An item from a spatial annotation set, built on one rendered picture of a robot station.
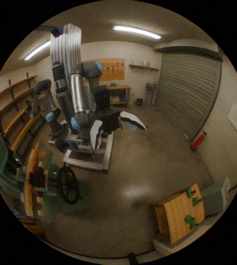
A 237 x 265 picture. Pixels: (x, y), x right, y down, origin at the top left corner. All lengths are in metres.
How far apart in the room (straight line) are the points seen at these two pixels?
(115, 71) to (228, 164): 4.42
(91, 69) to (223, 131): 2.46
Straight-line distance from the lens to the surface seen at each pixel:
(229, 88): 2.36
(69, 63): 0.87
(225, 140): 2.34
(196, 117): 2.49
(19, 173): 0.69
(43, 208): 0.69
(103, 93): 0.22
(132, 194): 1.38
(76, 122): 0.44
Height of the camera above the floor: 1.36
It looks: 43 degrees down
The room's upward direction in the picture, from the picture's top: straight up
